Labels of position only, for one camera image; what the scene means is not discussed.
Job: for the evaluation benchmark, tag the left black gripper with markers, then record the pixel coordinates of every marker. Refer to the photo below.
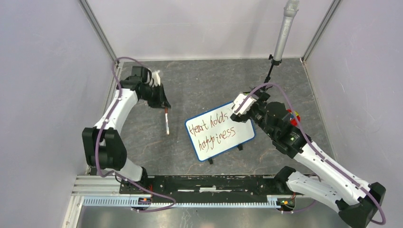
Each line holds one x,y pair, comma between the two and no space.
161,101

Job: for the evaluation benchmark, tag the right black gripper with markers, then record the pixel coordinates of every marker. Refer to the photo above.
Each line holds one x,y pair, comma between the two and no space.
244,118

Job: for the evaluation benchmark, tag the white marker pen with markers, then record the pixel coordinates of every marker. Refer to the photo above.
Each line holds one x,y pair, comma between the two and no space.
167,124

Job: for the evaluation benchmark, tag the blue framed whiteboard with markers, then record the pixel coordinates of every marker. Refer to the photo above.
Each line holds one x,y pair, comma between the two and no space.
213,132

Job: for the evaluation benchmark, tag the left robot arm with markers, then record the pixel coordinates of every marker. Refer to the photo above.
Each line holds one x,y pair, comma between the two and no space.
103,146

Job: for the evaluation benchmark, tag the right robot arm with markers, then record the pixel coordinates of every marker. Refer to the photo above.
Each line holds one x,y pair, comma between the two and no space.
355,200

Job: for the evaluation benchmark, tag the black microphone tripod stand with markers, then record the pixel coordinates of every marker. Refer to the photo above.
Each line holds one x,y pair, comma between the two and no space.
268,77

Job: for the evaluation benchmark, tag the red plate with blocks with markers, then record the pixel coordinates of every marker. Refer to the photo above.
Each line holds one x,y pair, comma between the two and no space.
294,118

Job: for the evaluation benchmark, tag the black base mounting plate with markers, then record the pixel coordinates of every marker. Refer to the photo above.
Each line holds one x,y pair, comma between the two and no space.
214,188

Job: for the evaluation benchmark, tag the silver microphone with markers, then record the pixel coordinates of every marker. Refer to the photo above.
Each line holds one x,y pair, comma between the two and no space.
290,10

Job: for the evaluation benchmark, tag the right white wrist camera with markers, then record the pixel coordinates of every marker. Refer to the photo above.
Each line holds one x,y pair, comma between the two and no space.
242,104

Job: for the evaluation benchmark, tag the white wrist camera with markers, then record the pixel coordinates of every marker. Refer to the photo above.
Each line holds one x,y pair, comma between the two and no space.
154,78
242,104

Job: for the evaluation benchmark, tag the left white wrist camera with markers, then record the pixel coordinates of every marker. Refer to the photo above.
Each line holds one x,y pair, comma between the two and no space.
154,78

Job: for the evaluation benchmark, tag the aluminium slotted cable rail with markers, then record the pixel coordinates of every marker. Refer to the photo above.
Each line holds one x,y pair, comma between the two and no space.
143,203

